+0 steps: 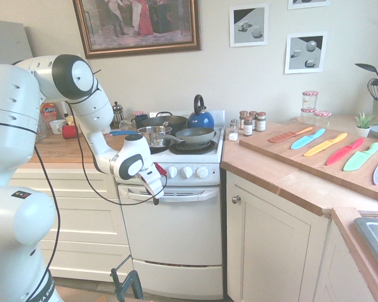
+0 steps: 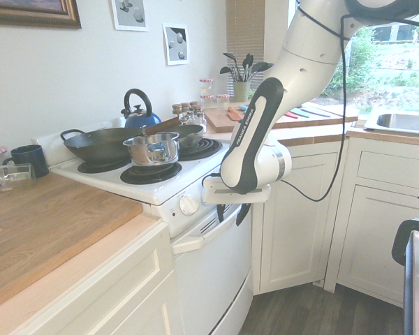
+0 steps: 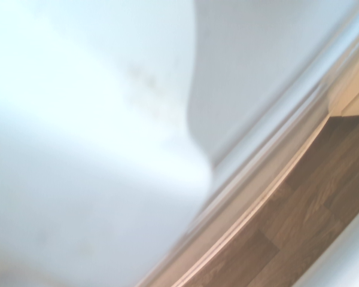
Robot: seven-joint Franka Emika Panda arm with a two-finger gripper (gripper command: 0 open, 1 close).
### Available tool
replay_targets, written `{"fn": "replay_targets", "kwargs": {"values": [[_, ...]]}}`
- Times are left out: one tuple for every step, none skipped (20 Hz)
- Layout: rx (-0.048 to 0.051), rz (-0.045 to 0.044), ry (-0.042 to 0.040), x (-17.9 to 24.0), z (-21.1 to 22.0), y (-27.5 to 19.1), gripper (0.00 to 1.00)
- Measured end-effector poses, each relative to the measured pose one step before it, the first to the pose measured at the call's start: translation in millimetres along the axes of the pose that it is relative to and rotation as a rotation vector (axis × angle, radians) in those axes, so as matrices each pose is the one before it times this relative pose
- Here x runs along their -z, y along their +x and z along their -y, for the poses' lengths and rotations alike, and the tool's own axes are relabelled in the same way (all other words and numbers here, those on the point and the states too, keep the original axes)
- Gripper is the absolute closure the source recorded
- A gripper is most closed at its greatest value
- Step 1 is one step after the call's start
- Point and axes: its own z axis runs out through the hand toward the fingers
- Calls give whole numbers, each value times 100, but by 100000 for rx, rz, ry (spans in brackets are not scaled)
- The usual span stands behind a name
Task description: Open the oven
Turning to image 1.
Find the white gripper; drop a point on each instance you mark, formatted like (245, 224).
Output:
(152, 184)

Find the white oven door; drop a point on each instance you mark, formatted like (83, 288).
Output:
(176, 226)

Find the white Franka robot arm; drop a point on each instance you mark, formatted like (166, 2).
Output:
(6, 126)

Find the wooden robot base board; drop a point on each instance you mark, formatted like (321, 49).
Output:
(78, 295)

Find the white burner knob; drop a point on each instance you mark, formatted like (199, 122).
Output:
(172, 171)
(186, 172)
(202, 172)

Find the black coil burner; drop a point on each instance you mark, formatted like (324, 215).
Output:
(193, 147)
(160, 148)

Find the white electric stove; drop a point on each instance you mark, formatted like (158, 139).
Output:
(214, 177)

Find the stainless steel pot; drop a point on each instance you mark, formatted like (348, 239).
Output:
(154, 136)

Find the cream cabinet drawer front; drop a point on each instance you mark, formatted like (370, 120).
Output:
(88, 261)
(66, 188)
(88, 223)

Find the grey frying pan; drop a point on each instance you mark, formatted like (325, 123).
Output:
(195, 134)

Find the black wok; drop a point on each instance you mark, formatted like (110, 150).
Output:
(170, 123)

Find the round metal cabinet knob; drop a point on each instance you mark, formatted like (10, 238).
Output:
(236, 199)

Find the dark blue mug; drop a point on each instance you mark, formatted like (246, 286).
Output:
(141, 121)

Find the white stove bottom drawer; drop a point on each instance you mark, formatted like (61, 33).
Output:
(182, 280)

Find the lidless clear glass jar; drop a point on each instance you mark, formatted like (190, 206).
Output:
(126, 124)

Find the black clamp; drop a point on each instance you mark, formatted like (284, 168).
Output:
(126, 280)

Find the glass jar red checkered lid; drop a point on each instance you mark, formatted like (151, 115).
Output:
(322, 118)
(310, 100)
(138, 113)
(308, 116)

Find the glass french press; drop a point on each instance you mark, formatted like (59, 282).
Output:
(117, 114)

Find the glass salt shaker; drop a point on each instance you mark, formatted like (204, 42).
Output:
(233, 132)

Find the red mug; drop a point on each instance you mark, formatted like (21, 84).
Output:
(70, 132)

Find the brown lidded spice jar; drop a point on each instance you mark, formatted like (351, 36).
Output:
(243, 117)
(253, 115)
(261, 122)
(248, 126)

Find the white cup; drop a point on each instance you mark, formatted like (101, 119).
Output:
(57, 126)

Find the cream corner cabinet door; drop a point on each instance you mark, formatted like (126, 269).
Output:
(271, 248)

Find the orange food box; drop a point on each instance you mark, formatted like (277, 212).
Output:
(48, 110)

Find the orange red sheathed knife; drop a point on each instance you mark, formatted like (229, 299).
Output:
(283, 137)

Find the large wooden cutting board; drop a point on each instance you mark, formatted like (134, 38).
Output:
(302, 163)

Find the blue sheathed knife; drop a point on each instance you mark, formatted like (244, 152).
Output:
(305, 140)

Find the yellow sheathed knife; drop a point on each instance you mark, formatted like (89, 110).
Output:
(321, 148)

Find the cream sink cabinet door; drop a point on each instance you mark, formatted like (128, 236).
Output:
(340, 277)

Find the grey geometric shapes print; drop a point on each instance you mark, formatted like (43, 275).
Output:
(308, 2)
(305, 52)
(249, 25)

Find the green sheathed knife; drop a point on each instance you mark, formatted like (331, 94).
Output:
(357, 160)

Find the grey flat panel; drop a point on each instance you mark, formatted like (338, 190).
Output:
(6, 41)

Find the succulent in white pot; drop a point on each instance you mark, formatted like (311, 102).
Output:
(363, 127)

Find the steel kitchen sink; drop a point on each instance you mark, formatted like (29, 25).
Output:
(376, 239)

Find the metal whisk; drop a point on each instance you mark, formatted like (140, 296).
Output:
(373, 88)

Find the black cooking spoon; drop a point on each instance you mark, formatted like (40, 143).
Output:
(367, 67)

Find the red gripper mount plate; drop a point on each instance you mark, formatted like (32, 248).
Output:
(159, 168)

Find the framed painting gold frame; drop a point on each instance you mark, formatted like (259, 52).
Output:
(138, 25)

